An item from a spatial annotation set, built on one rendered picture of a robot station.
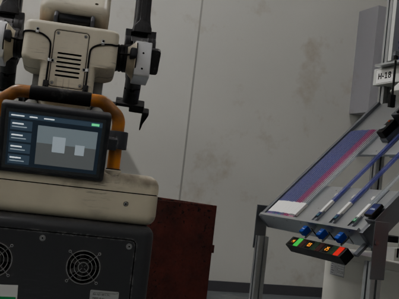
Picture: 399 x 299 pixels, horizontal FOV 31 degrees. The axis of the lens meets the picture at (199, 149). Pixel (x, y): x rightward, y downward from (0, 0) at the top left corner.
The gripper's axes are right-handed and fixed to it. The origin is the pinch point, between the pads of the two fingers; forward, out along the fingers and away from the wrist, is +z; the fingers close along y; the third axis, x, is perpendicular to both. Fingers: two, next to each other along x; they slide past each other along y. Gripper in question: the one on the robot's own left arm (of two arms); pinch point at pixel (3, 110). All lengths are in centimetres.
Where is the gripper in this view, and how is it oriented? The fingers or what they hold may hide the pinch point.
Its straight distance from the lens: 263.7
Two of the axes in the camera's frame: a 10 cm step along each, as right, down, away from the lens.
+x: 0.8, 4.2, -9.0
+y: -9.8, -1.5, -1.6
